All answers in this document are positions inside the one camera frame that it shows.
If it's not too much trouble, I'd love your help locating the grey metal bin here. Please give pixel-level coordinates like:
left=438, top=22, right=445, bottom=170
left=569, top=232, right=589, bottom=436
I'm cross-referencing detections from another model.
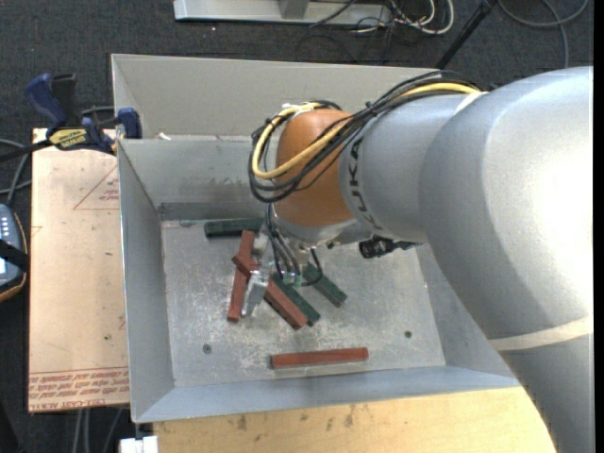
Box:
left=110, top=53, right=521, bottom=425

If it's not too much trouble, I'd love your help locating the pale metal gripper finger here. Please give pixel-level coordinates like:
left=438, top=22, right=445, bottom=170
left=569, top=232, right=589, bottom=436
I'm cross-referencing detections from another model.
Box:
left=241, top=269, right=266, bottom=319
left=257, top=245, right=277, bottom=278

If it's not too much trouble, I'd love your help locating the black cylinder on white bracket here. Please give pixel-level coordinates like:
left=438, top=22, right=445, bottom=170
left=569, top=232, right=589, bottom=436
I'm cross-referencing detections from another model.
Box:
left=328, top=234, right=418, bottom=260

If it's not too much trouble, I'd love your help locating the red-brown flat block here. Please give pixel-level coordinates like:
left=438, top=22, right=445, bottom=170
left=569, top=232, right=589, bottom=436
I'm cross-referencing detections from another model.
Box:
left=230, top=251, right=310, bottom=331
left=269, top=346, right=371, bottom=371
left=226, top=229, right=259, bottom=324

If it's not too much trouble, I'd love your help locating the brown cardboard board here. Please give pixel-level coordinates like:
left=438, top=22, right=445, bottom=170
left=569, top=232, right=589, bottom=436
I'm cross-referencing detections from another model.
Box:
left=27, top=127, right=131, bottom=414

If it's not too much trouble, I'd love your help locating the dark green flat block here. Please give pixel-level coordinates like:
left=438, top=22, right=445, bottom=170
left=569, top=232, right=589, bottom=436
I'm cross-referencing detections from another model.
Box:
left=270, top=271, right=322, bottom=327
left=301, top=263, right=349, bottom=309
left=203, top=217, right=266, bottom=239

